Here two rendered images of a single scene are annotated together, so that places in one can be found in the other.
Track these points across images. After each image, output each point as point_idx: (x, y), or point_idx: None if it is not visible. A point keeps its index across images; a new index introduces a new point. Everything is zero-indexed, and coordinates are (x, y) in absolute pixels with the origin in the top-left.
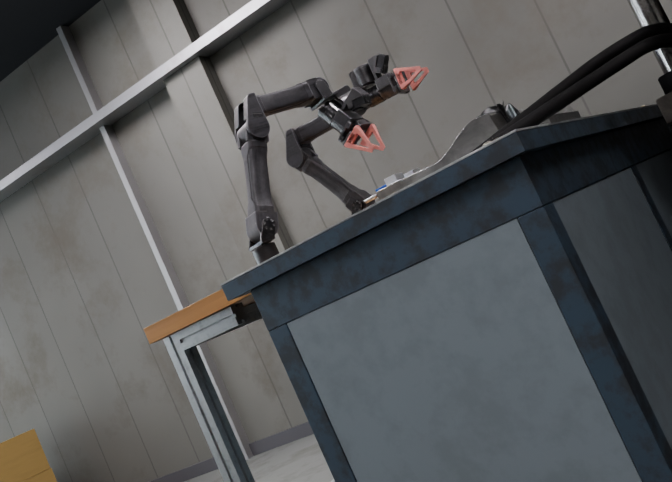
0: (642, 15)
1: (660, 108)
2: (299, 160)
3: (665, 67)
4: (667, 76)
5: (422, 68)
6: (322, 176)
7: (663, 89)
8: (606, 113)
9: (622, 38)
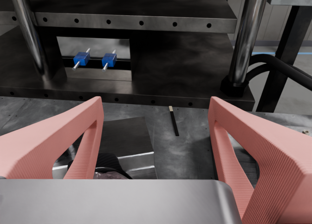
0: (254, 45)
1: (253, 105)
2: None
3: (243, 80)
4: (246, 86)
5: (94, 107)
6: None
7: (243, 94)
8: (299, 114)
9: (285, 63)
